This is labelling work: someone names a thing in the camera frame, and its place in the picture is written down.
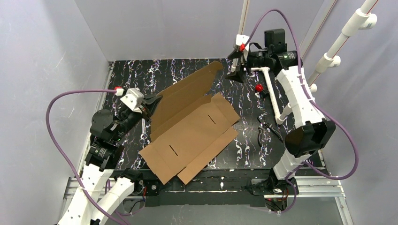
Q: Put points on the white PVC pipe frame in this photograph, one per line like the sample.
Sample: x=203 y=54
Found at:
x=301 y=101

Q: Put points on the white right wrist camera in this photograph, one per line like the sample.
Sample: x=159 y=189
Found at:
x=241 y=42

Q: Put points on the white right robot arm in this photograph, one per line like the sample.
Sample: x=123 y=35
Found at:
x=312 y=130

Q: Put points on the black handled pliers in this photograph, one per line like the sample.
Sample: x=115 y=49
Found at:
x=266 y=128

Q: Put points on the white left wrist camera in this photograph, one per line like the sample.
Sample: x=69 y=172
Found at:
x=133 y=99

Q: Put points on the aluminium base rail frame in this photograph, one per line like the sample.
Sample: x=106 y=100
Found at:
x=245 y=187

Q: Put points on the small red ball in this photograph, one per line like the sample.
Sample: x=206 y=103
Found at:
x=259 y=88

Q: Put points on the brown cardboard box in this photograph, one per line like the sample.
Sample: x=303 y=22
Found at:
x=189 y=127

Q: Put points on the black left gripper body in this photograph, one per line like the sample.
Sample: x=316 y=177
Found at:
x=146 y=105

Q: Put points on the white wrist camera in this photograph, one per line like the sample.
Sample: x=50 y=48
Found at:
x=241 y=42
x=133 y=99

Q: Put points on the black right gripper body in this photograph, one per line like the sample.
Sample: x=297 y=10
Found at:
x=243 y=58

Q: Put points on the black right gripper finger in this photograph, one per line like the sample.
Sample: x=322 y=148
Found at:
x=237 y=53
x=237 y=71

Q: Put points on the white PVC camera pole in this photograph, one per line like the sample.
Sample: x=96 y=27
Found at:
x=362 y=19

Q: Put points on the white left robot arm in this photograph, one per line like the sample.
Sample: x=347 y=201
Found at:
x=87 y=207

